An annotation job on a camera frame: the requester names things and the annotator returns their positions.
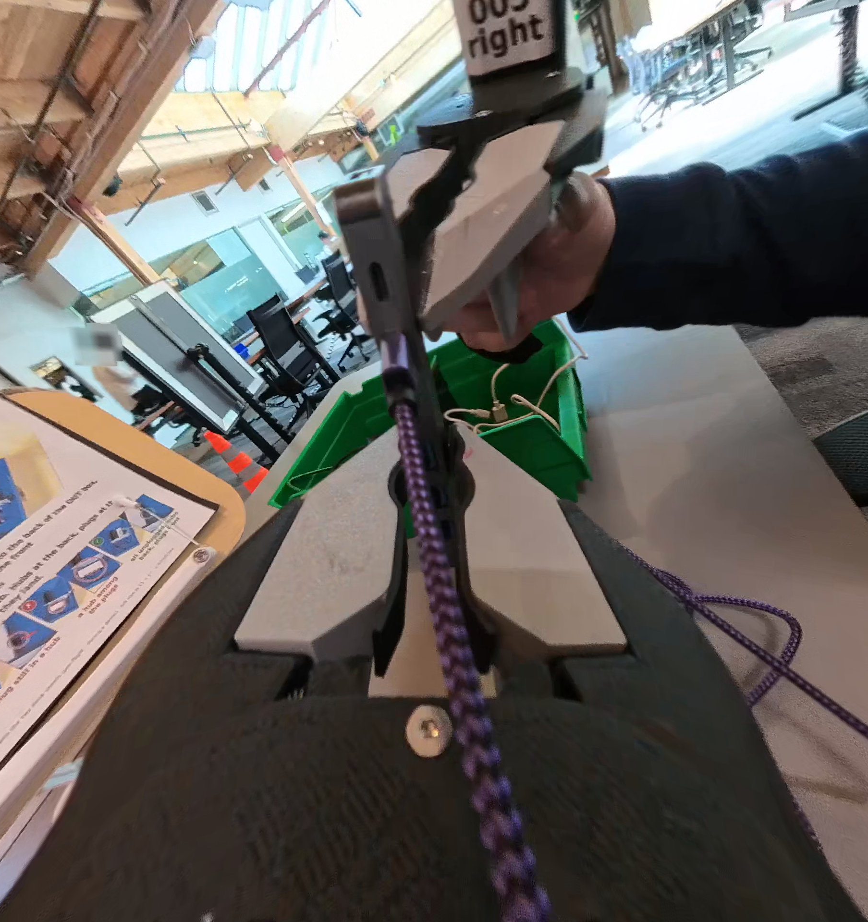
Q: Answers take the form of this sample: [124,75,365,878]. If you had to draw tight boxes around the purple braided cable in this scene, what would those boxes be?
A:
[379,331,868,922]

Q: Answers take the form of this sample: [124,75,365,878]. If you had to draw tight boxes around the green plastic bin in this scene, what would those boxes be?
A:
[268,317,593,509]

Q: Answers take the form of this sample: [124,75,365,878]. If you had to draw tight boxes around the orange traffic cone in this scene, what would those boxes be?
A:
[205,431,269,494]

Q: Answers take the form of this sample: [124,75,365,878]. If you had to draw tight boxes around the white usb cable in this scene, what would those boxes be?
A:
[444,335,589,437]

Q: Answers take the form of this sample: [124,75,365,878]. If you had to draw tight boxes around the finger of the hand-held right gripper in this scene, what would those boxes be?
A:
[419,121,566,337]
[383,146,478,340]

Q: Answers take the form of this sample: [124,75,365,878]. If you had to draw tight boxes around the person's right hand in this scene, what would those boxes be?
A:
[459,175,617,354]

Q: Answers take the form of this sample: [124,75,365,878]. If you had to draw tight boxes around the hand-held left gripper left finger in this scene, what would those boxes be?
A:
[233,425,409,678]

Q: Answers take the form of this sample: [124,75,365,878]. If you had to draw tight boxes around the grey usb hub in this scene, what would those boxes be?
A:
[333,164,471,537]

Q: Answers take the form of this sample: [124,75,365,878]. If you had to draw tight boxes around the person's right forearm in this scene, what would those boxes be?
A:
[571,126,868,334]

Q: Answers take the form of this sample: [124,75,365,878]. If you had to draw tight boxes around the black mesh chair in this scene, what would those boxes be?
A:
[812,403,868,505]

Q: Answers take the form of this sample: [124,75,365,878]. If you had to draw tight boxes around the black office chair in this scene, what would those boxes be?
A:
[322,252,371,368]
[246,295,341,404]

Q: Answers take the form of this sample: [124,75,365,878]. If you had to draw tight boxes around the printed instruction sheet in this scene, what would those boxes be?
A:
[0,403,219,793]

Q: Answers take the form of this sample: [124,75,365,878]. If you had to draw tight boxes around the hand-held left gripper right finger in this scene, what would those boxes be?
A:
[457,431,628,677]

